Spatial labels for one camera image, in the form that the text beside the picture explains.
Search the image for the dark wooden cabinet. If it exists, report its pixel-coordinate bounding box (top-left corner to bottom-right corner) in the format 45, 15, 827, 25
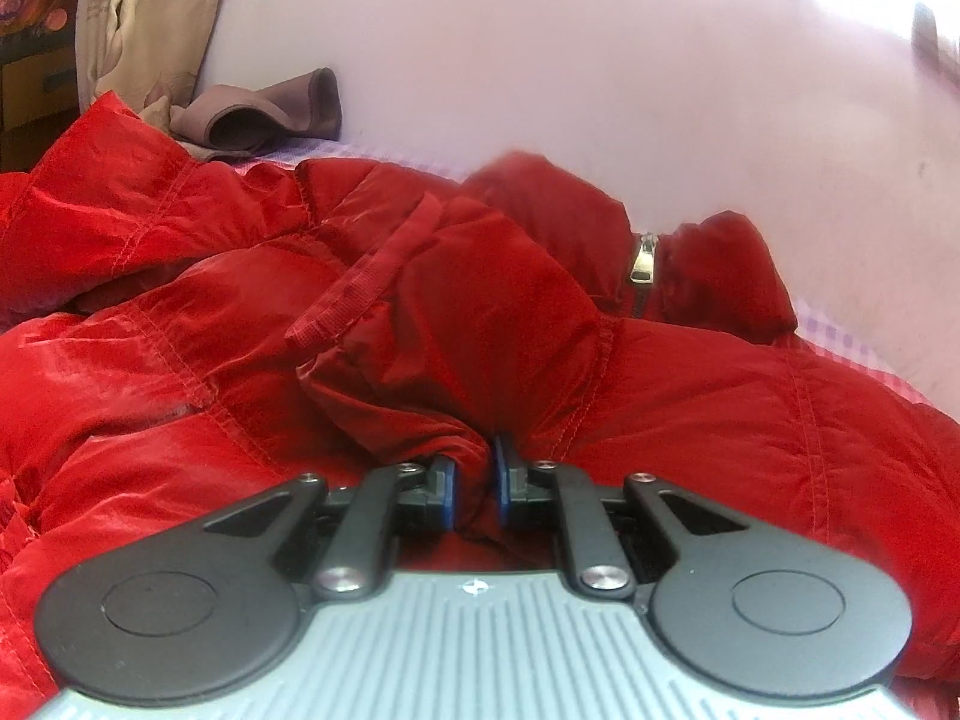
0, 34, 80, 166

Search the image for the red puffer jacket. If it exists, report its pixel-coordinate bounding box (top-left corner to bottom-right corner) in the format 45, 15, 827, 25
0, 90, 960, 717

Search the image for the dark blurred object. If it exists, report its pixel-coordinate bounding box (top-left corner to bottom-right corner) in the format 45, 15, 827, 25
910, 3, 960, 85

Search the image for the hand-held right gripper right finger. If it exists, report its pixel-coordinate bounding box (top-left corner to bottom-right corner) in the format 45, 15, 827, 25
490, 433, 752, 602

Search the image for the pink checkered bed sheet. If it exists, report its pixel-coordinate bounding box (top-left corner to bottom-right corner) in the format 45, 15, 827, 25
225, 136, 960, 428

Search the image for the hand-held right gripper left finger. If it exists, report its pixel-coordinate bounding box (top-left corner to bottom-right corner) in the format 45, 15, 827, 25
199, 454, 460, 602

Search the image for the beige floral curtain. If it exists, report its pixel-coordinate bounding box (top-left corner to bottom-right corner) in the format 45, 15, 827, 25
75, 0, 235, 118

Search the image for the brown folded cloth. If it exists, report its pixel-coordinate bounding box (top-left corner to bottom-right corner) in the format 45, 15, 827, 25
169, 67, 344, 164

